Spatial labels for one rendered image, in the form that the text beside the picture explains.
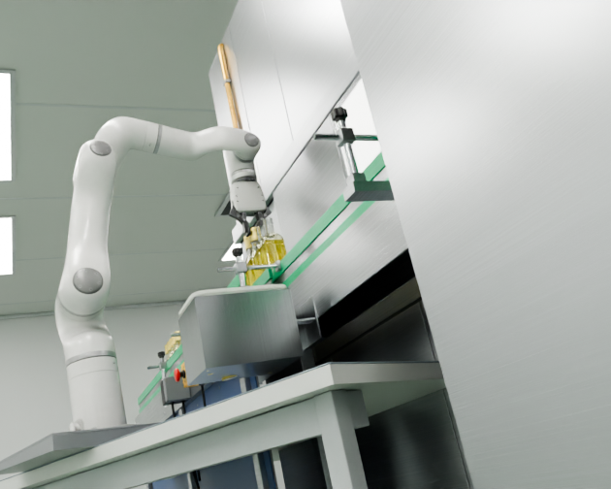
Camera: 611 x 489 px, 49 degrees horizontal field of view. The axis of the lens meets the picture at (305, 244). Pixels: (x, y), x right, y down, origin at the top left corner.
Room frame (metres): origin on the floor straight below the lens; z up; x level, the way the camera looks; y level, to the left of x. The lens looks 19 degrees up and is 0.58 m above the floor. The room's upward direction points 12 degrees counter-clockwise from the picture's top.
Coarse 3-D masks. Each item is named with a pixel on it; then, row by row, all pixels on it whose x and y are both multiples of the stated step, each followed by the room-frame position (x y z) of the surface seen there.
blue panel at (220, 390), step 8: (216, 384) 2.00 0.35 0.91; (224, 384) 1.93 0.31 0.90; (232, 384) 1.87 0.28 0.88; (240, 384) 1.81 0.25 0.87; (256, 384) 1.70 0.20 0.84; (208, 392) 2.10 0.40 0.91; (216, 392) 2.02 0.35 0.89; (224, 392) 1.95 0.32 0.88; (232, 392) 1.88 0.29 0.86; (240, 392) 1.82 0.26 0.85; (200, 400) 2.20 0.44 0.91; (208, 400) 2.11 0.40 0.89; (216, 400) 2.03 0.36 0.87; (192, 408) 2.30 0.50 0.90; (176, 416) 2.54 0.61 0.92
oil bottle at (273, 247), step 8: (272, 232) 1.77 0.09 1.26; (264, 240) 1.76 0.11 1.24; (272, 240) 1.76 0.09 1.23; (280, 240) 1.77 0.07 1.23; (264, 248) 1.77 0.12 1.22; (272, 248) 1.75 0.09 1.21; (280, 248) 1.76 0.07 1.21; (264, 256) 1.78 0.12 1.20; (272, 256) 1.75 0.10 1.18; (280, 256) 1.76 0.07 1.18; (264, 264) 1.79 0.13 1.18
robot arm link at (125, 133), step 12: (120, 120) 1.68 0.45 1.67; (132, 120) 1.69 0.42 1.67; (144, 120) 1.72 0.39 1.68; (108, 132) 1.67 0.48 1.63; (120, 132) 1.68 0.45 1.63; (132, 132) 1.69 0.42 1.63; (144, 132) 1.71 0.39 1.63; (156, 132) 1.72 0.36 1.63; (120, 144) 1.69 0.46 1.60; (132, 144) 1.72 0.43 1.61; (144, 144) 1.73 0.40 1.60; (120, 156) 1.72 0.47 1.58
